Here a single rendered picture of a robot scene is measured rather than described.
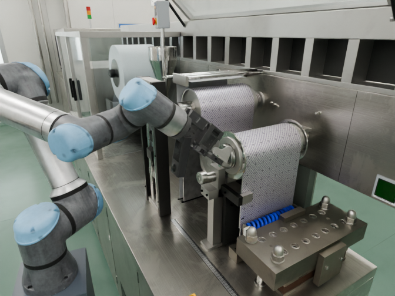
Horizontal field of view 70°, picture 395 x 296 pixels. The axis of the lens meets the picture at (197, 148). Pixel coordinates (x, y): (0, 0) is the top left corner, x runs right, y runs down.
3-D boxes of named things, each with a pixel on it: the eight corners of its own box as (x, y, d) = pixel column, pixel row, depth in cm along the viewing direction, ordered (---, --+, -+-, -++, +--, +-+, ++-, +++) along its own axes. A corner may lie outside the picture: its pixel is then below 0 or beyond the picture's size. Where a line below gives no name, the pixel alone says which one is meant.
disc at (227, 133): (215, 168, 93) (216, 125, 88) (216, 167, 94) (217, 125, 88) (243, 187, 81) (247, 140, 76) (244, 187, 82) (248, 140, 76)
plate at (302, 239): (236, 252, 86) (236, 236, 83) (321, 213, 104) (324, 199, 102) (273, 291, 73) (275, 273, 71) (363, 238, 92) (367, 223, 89)
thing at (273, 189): (238, 227, 89) (241, 175, 82) (290, 206, 100) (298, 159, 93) (239, 228, 89) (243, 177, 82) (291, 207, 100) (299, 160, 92)
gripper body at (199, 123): (226, 135, 74) (196, 111, 67) (208, 161, 74) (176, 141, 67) (211, 127, 80) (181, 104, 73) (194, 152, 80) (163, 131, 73)
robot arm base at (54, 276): (18, 305, 77) (9, 278, 73) (27, 265, 90) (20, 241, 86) (77, 288, 82) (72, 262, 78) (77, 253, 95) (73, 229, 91)
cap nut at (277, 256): (267, 257, 76) (268, 244, 74) (277, 252, 78) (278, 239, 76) (277, 266, 73) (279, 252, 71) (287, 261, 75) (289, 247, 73)
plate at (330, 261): (312, 282, 83) (318, 253, 79) (334, 268, 88) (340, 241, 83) (319, 288, 81) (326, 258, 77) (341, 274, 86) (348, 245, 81)
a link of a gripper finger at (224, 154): (244, 156, 79) (221, 139, 74) (232, 173, 79) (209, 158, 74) (238, 152, 81) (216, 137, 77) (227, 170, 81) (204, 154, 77)
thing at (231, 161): (224, 140, 82) (234, 162, 79) (230, 138, 83) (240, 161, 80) (214, 151, 88) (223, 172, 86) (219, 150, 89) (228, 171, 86)
